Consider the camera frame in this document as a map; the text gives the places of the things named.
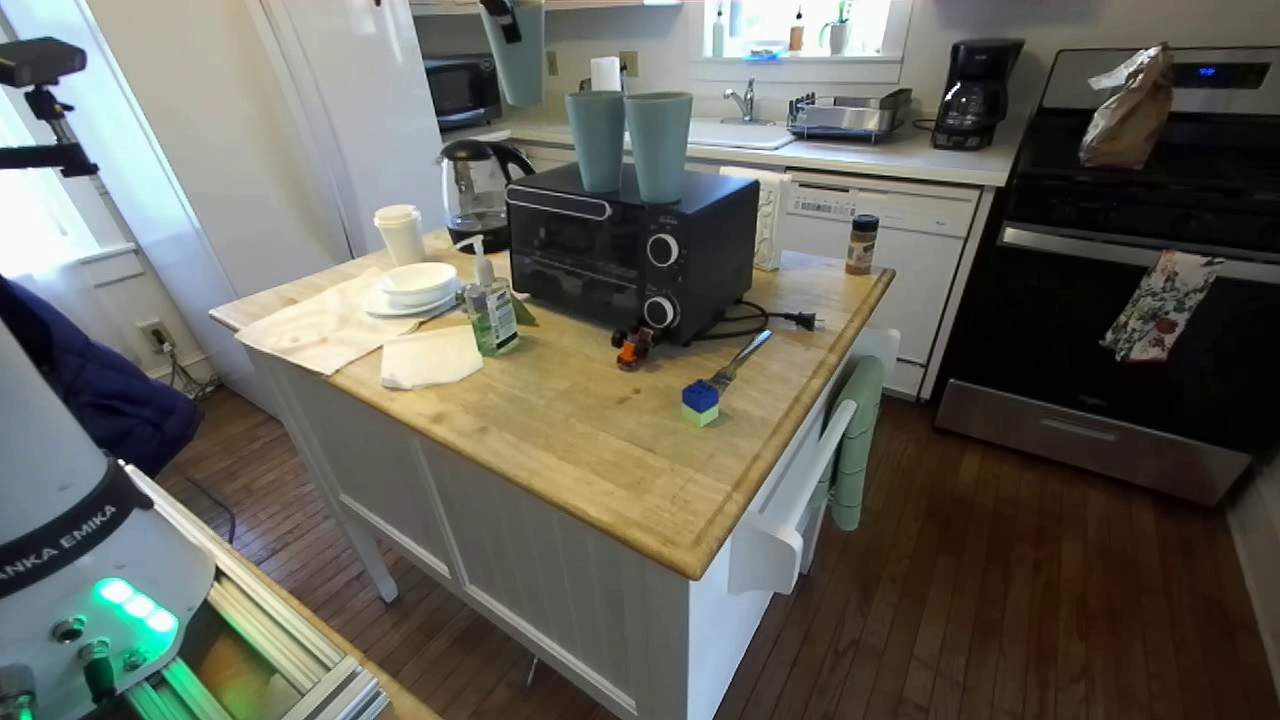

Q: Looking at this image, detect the aluminium robot stand frame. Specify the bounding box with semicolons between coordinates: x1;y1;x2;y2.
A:
117;457;445;720

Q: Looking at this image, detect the white lidded paper cup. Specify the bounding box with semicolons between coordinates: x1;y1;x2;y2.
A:
368;202;427;268

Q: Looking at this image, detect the green hand soap dispenser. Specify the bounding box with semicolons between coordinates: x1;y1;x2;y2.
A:
450;234;524;359

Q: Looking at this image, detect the white kitchen sink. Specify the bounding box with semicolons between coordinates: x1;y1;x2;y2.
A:
684;115;801;157

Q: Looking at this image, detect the hanging green towel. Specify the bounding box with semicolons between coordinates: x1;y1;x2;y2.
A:
825;353;888;537

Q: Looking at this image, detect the large white paper towel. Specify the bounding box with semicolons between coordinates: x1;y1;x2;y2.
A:
231;275;430;382

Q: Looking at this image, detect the black toaster oven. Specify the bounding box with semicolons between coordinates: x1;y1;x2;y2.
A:
504;162;762;353

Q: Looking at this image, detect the black steel oven range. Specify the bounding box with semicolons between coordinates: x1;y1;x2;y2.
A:
932;46;1280;511

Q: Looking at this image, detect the blue headed dish brush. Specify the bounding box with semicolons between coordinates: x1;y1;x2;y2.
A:
675;326;776;432

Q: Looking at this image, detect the black coffee maker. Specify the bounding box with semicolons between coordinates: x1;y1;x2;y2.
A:
927;36;1026;152

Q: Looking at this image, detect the black microwave oven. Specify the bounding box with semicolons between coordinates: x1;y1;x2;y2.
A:
420;52;504;137

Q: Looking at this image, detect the grey dish rack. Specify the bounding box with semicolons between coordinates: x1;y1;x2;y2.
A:
784;86;914;144

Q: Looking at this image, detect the chrome sink faucet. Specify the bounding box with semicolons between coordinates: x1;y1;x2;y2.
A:
718;78;773;128

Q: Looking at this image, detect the white wood-topped kitchen island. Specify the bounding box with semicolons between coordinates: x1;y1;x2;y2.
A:
207;229;899;720

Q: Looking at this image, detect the floral oven towel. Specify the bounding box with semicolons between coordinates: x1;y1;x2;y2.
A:
1096;249;1224;370

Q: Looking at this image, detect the white island towel rail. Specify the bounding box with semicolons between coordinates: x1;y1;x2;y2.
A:
727;397;859;600

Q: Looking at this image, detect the dark blue jacket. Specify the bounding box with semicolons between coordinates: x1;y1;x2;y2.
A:
0;271;207;481

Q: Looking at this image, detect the white dishwasher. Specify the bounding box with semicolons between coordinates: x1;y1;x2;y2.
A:
776;168;992;399

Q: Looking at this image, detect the spice jar with dark lid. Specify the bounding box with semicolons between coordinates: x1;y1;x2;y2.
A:
842;211;883;281

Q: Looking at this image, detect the light blue plastic cup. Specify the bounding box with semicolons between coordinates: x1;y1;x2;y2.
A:
563;89;630;202
478;0;547;113
619;89;695;207

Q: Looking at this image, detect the white ceramic plate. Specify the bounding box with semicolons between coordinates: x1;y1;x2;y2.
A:
360;271;466;326

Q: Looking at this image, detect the black power cord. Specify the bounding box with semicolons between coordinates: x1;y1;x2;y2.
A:
693;298;820;344

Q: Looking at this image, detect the kitchen window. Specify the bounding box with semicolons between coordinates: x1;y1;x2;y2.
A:
698;0;914;69

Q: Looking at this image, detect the black camera on tripod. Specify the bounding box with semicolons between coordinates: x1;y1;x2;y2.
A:
0;34;104;182

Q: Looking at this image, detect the brown paper bag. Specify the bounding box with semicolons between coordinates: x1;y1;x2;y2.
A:
1074;36;1179;178

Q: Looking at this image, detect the black glass electric kettle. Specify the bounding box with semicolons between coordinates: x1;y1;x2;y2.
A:
437;137;537;258

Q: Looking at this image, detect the folded white napkin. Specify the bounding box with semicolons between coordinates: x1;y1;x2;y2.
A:
374;322;488;397

